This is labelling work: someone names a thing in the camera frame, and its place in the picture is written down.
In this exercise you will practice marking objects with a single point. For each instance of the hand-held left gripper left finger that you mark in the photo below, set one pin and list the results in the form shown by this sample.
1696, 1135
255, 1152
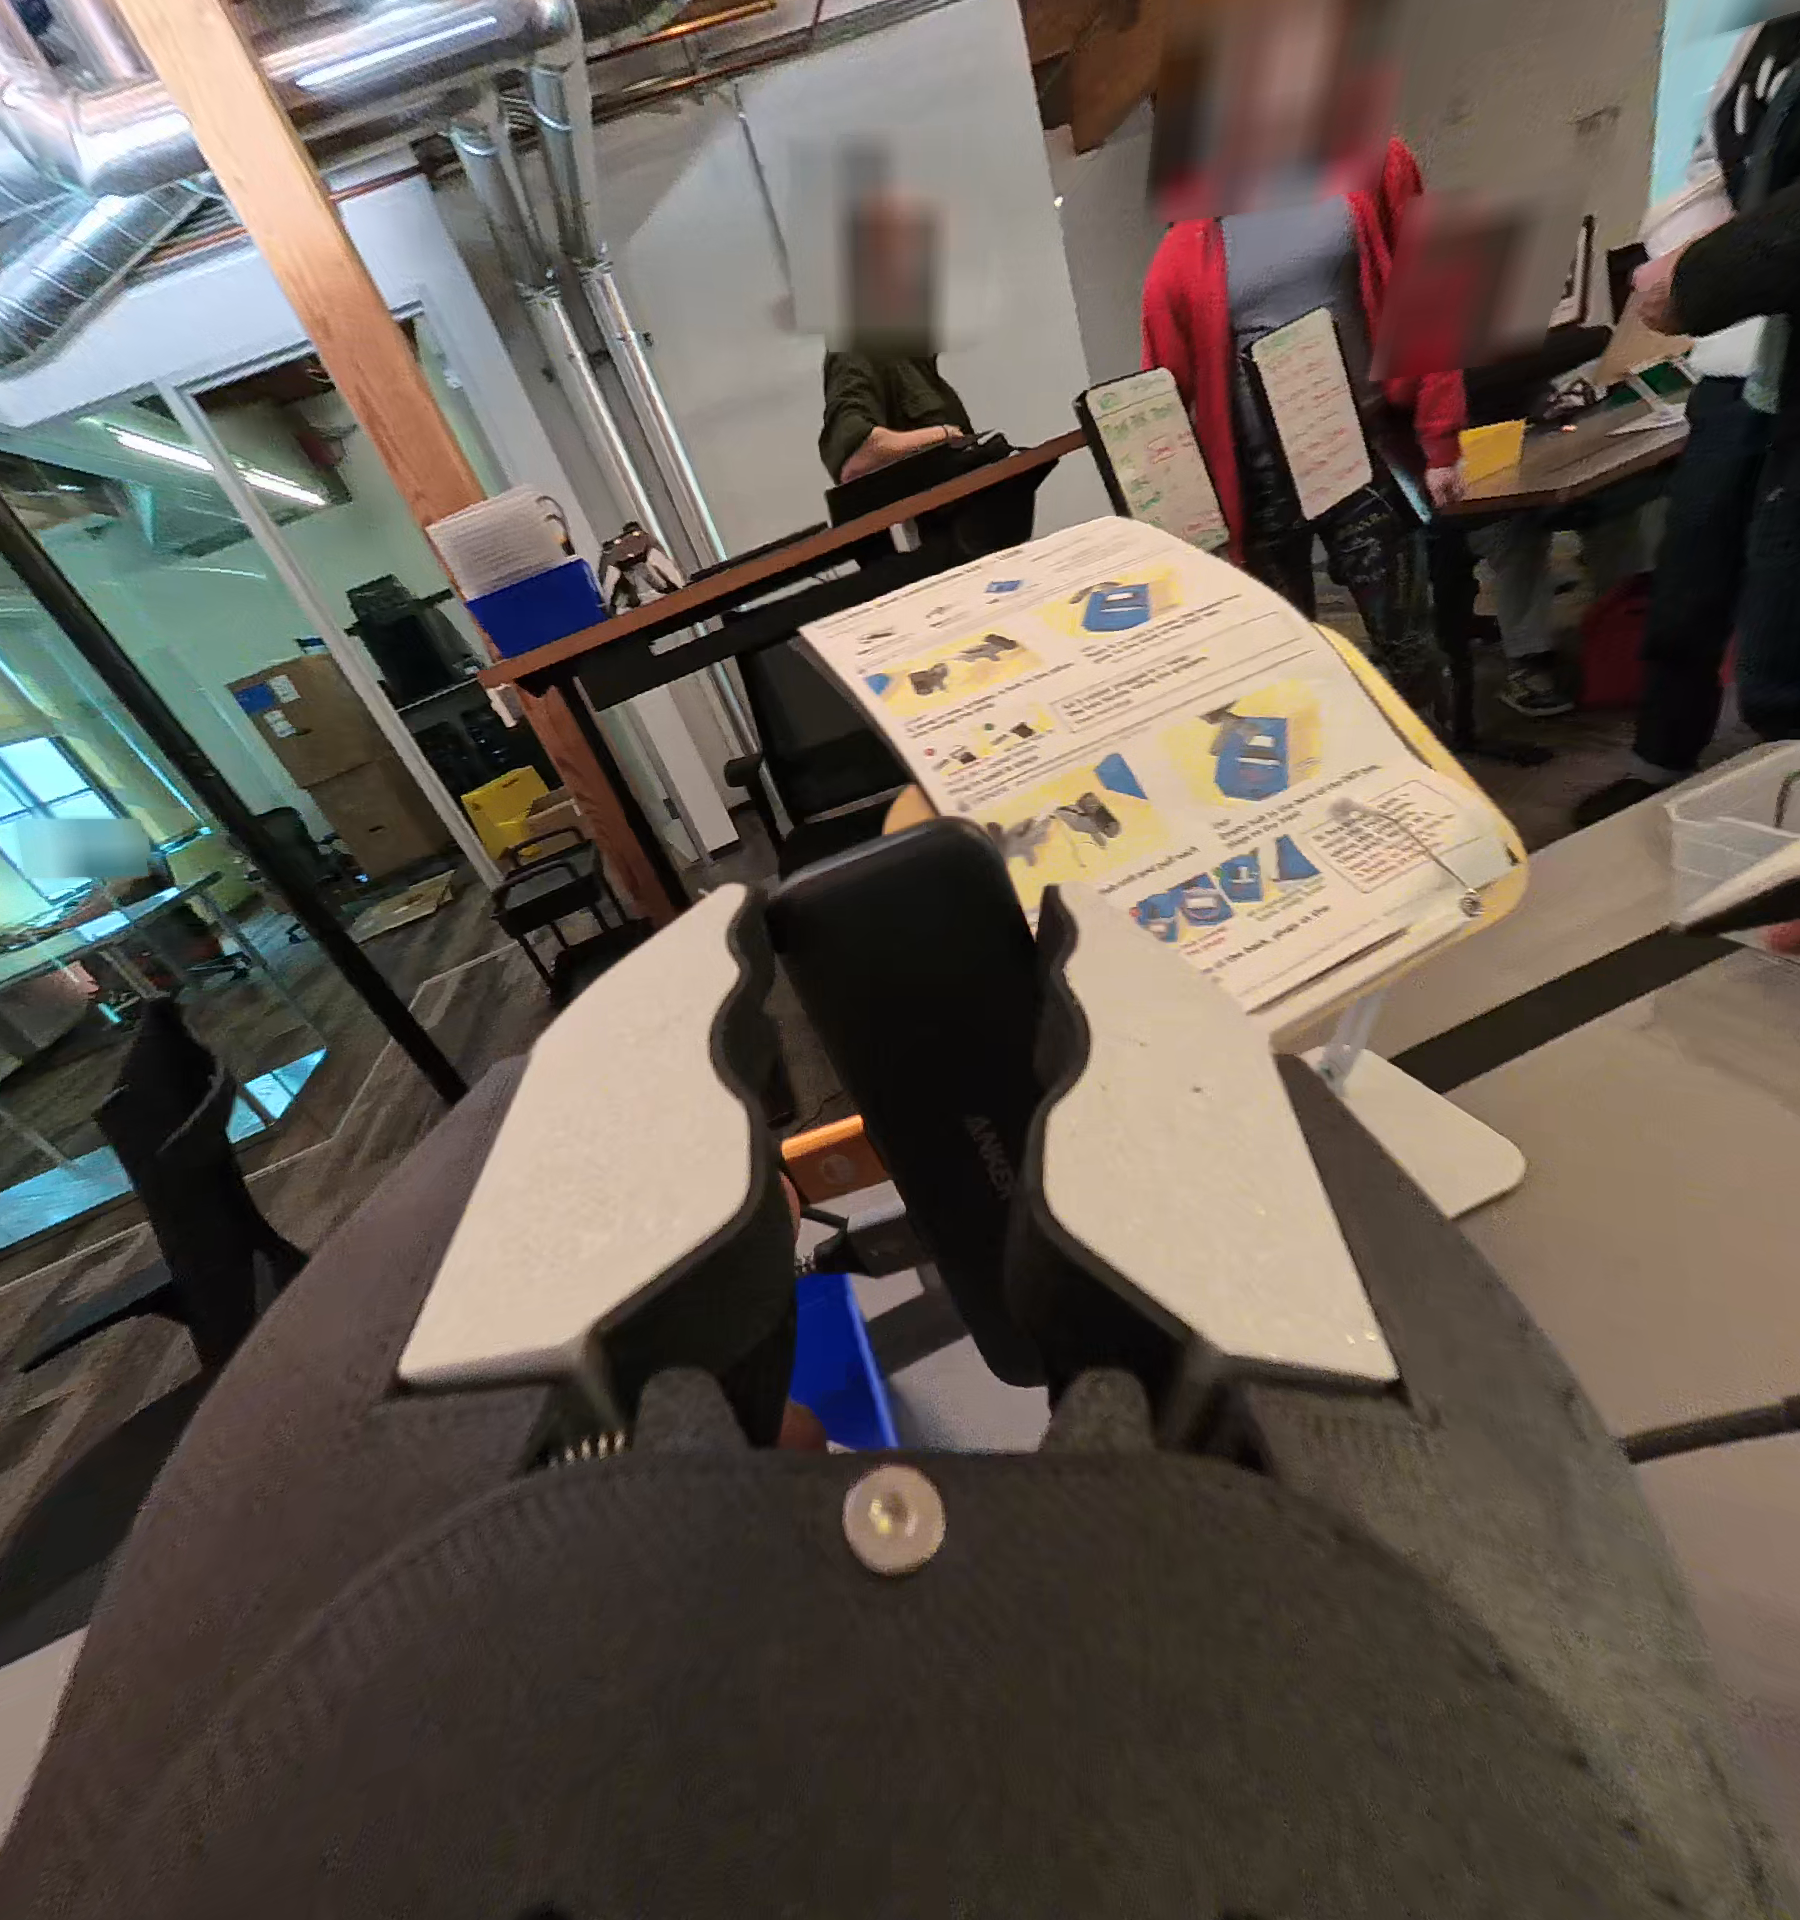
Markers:
600, 1186

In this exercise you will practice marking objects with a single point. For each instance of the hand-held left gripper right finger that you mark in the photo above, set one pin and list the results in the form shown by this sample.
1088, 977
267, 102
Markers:
1213, 1199

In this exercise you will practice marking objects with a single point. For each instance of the blue plastic bin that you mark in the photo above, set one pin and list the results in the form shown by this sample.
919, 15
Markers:
541, 615
849, 1366

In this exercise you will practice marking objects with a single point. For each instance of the slim black usb hub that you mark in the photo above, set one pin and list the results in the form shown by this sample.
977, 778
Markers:
914, 1021

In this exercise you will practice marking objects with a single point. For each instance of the clear plastic bin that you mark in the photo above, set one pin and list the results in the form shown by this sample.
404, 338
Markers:
1726, 840

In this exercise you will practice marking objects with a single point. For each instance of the black office chair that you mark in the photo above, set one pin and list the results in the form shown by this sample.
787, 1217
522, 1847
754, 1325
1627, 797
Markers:
179, 1170

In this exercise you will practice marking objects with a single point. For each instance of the dark wooden table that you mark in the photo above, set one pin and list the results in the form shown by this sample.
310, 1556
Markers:
1560, 466

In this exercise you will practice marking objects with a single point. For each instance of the printed instruction sheet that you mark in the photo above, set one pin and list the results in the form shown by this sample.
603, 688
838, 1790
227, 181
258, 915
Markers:
1139, 705

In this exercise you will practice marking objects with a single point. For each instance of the cardboard box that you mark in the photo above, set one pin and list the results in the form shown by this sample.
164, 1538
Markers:
346, 750

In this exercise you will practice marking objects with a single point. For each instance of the brown standing desk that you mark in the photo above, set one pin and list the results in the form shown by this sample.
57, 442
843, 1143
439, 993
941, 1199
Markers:
780, 565

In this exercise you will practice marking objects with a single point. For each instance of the white paper stack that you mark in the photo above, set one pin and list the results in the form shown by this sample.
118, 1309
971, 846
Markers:
494, 541

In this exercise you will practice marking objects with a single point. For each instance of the small whiteboard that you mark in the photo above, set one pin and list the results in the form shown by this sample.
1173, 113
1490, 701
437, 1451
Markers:
1311, 412
1155, 466

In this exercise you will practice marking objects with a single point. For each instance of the white partition board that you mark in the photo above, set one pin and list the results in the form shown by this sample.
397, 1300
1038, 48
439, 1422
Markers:
719, 301

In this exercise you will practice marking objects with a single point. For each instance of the wooden post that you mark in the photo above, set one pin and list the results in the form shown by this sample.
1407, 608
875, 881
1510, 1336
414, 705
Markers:
284, 256

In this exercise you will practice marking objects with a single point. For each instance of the silver duct pipes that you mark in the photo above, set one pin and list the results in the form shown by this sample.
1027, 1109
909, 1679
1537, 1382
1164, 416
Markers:
90, 122

